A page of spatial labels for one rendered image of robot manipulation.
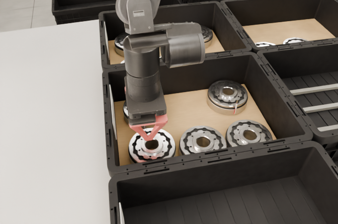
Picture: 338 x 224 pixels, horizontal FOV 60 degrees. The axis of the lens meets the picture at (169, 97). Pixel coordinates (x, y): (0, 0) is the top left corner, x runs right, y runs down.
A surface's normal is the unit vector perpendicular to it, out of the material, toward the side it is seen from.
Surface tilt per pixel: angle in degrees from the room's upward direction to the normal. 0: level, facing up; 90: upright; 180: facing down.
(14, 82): 0
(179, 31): 62
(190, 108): 0
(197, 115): 0
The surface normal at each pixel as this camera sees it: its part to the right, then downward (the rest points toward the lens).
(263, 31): 0.00, -0.72
